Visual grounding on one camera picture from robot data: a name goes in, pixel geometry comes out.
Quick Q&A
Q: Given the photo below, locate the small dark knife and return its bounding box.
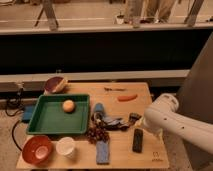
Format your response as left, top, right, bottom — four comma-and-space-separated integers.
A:
104, 87, 126, 91

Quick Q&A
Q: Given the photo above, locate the orange round fruit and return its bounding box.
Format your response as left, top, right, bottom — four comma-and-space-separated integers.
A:
62, 100, 75, 113

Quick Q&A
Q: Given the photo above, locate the black cable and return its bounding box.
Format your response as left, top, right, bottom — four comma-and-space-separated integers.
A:
4, 87, 25, 151

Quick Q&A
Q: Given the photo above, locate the green plastic tray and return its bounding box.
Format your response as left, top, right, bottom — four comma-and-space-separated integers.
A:
27, 94, 90, 135

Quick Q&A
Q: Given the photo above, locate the orange carrot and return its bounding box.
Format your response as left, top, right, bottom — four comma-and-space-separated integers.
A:
117, 94, 138, 102

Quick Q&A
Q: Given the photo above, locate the blue box on floor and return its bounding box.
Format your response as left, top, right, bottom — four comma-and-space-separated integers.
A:
22, 105, 35, 123

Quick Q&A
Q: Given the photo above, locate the black eraser block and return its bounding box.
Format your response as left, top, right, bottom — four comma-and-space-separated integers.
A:
132, 129, 143, 153

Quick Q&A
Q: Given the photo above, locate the black binder clip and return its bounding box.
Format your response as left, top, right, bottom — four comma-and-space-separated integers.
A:
129, 113, 141, 125

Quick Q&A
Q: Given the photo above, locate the red bowl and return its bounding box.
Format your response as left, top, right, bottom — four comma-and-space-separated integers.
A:
22, 135, 53, 165

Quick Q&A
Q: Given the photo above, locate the maroon bowl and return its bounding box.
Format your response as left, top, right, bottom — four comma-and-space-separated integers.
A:
44, 76, 68, 94

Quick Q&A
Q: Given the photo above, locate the blue sponge cloth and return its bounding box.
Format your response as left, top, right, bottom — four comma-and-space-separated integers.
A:
96, 141, 110, 164

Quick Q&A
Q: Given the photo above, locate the white cup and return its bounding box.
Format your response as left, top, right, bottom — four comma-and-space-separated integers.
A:
56, 137, 76, 158

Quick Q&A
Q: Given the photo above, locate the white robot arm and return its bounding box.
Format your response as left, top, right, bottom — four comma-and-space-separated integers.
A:
141, 93, 213, 154

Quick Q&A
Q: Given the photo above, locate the dark grape bunch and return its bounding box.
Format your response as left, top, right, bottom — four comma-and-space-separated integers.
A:
86, 126, 109, 144

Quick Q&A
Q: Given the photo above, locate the blue handled scissors tool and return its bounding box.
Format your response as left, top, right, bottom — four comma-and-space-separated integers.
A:
91, 103, 129, 131

